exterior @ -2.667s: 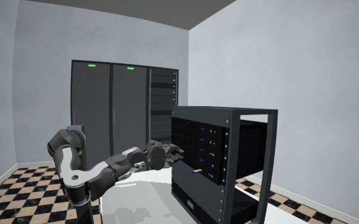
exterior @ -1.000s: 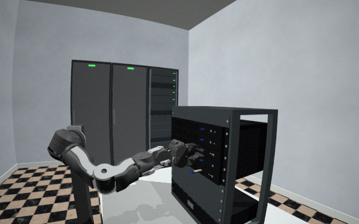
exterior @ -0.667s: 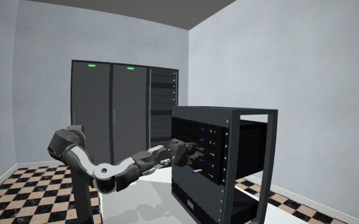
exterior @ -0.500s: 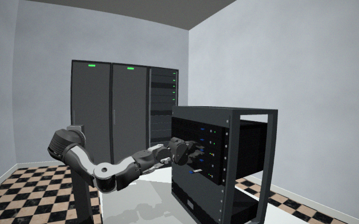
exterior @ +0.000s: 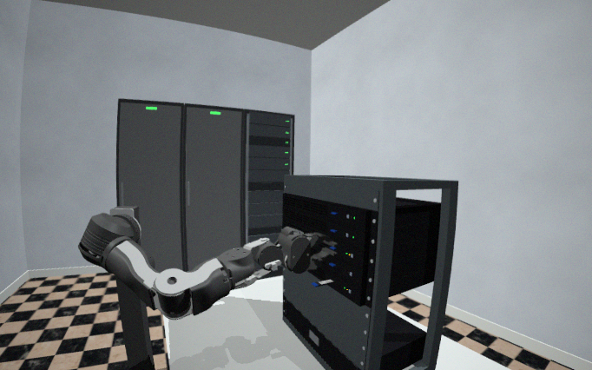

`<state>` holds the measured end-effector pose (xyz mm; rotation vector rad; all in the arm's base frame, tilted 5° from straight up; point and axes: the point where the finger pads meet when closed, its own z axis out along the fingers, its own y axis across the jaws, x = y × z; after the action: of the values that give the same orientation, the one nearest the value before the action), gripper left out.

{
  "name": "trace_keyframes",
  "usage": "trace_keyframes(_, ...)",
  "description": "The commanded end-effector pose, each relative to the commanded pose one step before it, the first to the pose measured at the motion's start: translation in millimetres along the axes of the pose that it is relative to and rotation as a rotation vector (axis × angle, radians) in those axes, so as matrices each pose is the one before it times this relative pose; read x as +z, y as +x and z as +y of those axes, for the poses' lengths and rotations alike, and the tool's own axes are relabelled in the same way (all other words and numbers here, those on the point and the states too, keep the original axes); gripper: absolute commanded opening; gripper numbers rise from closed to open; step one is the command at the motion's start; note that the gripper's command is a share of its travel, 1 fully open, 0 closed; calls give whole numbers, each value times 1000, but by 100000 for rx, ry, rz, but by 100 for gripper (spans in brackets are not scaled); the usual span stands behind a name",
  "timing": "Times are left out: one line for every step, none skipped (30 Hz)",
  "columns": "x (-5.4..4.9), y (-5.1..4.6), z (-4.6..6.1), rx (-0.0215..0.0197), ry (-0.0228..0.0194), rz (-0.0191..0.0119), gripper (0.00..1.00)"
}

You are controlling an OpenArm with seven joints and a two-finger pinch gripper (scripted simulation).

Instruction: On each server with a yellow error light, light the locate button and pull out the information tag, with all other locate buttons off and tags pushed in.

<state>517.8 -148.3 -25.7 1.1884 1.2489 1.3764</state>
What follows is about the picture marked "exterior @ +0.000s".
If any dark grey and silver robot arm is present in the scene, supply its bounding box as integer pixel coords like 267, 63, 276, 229
78, 208, 284, 320

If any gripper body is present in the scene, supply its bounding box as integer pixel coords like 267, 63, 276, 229
274, 227, 311, 274

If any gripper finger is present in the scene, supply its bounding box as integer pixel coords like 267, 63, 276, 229
307, 248, 338, 271
304, 232, 338, 248

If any black server rack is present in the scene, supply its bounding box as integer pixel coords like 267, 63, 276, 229
282, 175, 458, 370

